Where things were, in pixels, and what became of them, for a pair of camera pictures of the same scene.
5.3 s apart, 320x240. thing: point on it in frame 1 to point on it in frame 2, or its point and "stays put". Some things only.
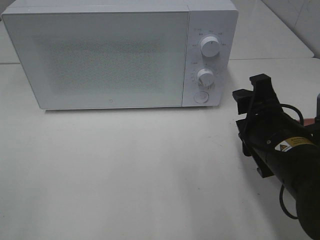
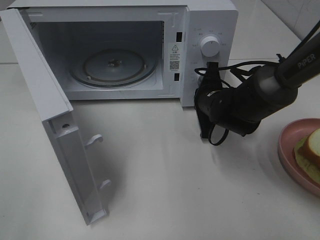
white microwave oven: (124, 54) stays put
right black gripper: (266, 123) to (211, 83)
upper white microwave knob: (210, 46) stays put
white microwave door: (102, 60) to (64, 129)
